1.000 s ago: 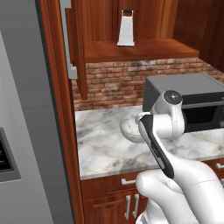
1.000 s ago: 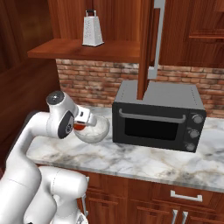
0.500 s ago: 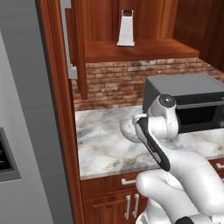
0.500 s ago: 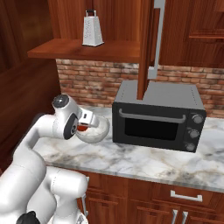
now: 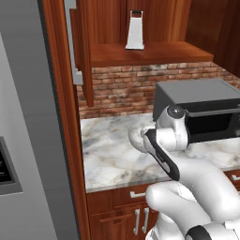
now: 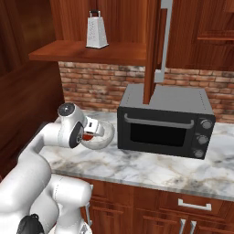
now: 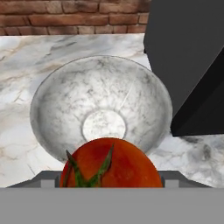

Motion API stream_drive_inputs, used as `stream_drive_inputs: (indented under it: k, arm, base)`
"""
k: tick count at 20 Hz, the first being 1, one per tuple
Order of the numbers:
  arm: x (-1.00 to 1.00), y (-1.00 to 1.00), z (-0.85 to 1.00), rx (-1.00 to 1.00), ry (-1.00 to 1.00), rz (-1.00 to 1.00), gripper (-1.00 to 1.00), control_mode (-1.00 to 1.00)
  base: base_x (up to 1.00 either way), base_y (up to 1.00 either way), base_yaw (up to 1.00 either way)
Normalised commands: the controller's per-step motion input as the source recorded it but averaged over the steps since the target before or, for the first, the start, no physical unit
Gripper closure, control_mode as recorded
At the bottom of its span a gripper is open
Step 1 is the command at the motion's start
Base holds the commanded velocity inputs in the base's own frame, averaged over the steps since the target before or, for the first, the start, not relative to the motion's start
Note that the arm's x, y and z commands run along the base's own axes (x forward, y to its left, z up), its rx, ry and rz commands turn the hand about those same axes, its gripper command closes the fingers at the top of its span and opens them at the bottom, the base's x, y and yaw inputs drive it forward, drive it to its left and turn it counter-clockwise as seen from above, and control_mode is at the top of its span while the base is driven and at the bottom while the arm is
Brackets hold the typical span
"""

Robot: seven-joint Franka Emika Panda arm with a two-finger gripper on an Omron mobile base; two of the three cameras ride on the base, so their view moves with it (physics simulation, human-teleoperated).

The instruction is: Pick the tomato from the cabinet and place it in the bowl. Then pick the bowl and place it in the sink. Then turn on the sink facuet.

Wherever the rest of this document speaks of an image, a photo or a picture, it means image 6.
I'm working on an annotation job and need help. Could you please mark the silver toaster oven knob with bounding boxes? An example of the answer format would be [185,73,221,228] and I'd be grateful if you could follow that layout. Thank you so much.
[194,148,205,159]
[197,134,209,145]
[200,119,213,130]

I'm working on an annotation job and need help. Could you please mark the tall wooden cabinet panel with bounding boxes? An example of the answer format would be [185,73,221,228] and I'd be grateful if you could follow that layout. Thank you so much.
[0,0,66,181]

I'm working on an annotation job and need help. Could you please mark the silver drawer handle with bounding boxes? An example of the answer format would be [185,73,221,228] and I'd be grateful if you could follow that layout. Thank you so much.
[177,197,213,212]

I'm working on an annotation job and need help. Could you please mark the silver toaster oven handle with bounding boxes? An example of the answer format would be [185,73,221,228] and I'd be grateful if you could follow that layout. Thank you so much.
[123,112,196,130]

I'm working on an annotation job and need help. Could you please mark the closed wooden wall cabinet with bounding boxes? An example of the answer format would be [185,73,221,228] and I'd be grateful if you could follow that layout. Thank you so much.
[165,0,234,73]

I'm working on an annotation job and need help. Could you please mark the long silver door handle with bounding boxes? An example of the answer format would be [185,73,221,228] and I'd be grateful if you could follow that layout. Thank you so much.
[154,0,174,84]

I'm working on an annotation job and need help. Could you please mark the silver base cabinet handle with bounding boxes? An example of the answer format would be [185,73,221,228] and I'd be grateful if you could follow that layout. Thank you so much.
[189,220,197,234]
[178,218,186,234]
[84,202,93,229]

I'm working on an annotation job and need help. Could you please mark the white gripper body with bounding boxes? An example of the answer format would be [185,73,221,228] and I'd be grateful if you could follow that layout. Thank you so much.
[92,119,105,137]

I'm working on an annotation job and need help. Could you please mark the small red round object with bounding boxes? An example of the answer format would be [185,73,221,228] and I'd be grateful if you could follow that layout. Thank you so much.
[82,133,93,143]

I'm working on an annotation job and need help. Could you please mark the open wooden wall cabinet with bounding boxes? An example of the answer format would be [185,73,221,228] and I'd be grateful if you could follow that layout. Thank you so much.
[28,0,148,67]

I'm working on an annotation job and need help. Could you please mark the black toaster oven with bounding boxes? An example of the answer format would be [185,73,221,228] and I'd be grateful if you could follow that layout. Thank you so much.
[116,83,217,160]

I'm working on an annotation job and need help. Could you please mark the wooden drawer front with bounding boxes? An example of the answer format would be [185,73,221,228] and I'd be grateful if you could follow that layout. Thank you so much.
[158,190,234,219]

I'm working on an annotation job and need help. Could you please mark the silver box grater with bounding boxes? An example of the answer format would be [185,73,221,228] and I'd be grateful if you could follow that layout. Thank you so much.
[85,9,110,49]

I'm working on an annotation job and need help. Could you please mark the white bowl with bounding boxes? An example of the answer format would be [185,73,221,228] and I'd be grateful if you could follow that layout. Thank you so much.
[81,120,116,151]

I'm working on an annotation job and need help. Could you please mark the wooden base cabinet door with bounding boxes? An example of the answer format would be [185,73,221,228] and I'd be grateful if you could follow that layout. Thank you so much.
[81,178,135,234]
[187,213,234,234]
[133,207,187,234]

